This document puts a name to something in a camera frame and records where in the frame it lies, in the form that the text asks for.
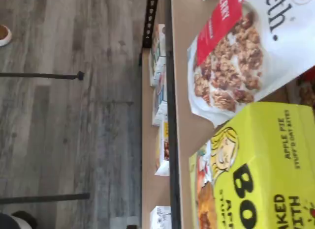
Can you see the yellow oat bites box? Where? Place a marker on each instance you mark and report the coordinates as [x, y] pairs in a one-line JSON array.
[[258, 170]]

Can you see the black white robot base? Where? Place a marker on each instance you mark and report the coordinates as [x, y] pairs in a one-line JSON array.
[[14, 220]]

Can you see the blue oatmeal box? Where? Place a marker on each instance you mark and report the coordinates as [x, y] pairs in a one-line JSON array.
[[160, 106], [157, 70]]

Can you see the yellow oatmeal box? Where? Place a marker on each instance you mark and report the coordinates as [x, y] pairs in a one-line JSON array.
[[163, 145]]

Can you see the white speckled box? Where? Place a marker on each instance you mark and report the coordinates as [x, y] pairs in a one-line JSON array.
[[161, 218]]

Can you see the black metal rack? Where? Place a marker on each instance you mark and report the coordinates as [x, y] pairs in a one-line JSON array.
[[173, 116]]

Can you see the red label granola bag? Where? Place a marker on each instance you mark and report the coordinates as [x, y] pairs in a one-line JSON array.
[[246, 54]]

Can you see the thin black rod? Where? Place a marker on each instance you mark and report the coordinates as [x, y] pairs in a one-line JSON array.
[[37, 76], [44, 198]]

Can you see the white pet bowl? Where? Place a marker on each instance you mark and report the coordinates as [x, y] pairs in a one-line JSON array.
[[4, 35]]

